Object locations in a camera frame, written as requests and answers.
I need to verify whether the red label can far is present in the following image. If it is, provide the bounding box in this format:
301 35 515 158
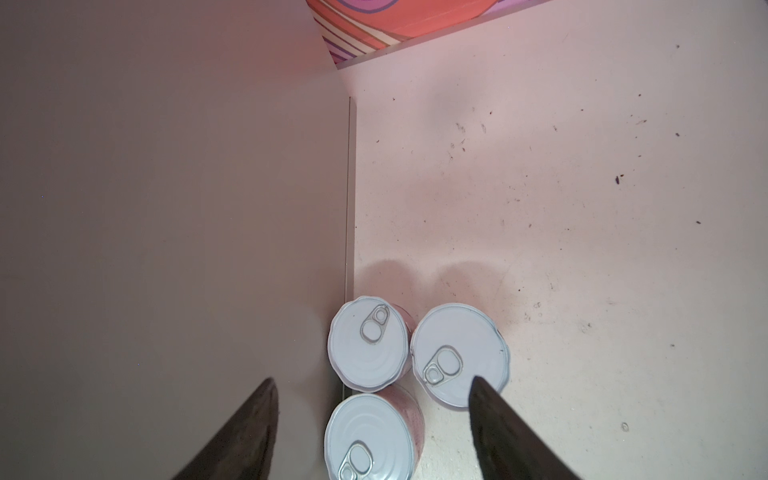
327 296 417 393

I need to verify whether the can right outer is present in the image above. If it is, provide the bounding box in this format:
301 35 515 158
410 303 510 410

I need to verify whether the grey metal cabinet counter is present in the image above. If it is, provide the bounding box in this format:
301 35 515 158
1 1 350 479

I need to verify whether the red label can near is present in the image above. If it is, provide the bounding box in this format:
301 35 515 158
324 384 425 479

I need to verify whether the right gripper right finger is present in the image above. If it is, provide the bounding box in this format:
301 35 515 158
468 376 579 480

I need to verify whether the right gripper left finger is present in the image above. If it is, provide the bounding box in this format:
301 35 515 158
173 378 279 480

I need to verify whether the red label can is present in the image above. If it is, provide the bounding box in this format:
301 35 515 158
327 296 417 393
324 384 425 479

